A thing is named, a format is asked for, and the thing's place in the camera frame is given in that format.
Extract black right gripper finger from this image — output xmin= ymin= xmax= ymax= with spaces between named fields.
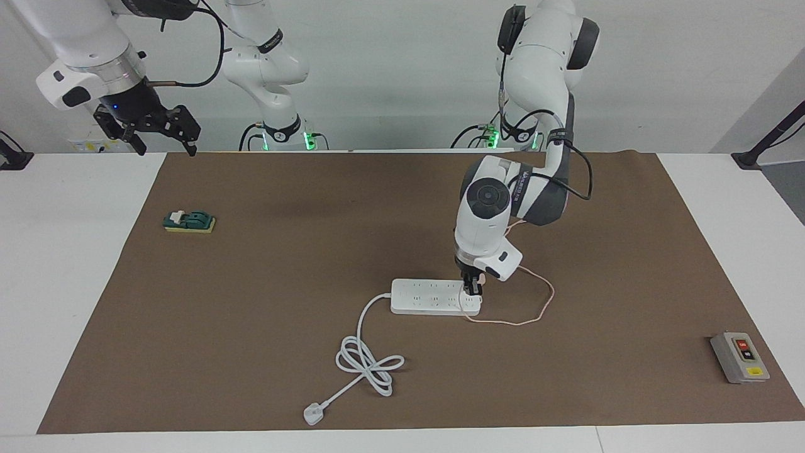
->
xmin=162 ymin=104 xmax=203 ymax=157
xmin=94 ymin=106 xmax=148 ymax=156

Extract pink charging cable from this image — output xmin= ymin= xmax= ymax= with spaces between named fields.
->
xmin=458 ymin=217 xmax=556 ymax=327

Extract white power strip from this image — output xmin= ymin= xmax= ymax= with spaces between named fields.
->
xmin=390 ymin=278 xmax=482 ymax=317

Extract brown table mat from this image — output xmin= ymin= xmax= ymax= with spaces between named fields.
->
xmin=36 ymin=151 xmax=805 ymax=435

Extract black base cables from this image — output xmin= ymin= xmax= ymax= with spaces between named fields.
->
xmin=449 ymin=122 xmax=499 ymax=150
xmin=238 ymin=122 xmax=266 ymax=152

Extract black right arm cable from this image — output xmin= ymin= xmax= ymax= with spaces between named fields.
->
xmin=140 ymin=0 xmax=228 ymax=89

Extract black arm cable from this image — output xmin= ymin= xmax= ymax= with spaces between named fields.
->
xmin=140 ymin=0 xmax=228 ymax=89
xmin=496 ymin=19 xmax=596 ymax=203

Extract green knife switch block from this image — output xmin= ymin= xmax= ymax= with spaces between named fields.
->
xmin=162 ymin=209 xmax=217 ymax=235

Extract black table clamp mount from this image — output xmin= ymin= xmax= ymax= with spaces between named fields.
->
xmin=0 ymin=130 xmax=34 ymax=172
xmin=730 ymin=99 xmax=805 ymax=171

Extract white power cord with plug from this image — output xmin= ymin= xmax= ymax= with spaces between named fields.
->
xmin=303 ymin=292 xmax=406 ymax=427

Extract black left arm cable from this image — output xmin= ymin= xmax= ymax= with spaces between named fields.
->
xmin=496 ymin=19 xmax=596 ymax=203

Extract grey on-off switch box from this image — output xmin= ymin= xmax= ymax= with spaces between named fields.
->
xmin=709 ymin=331 xmax=772 ymax=385

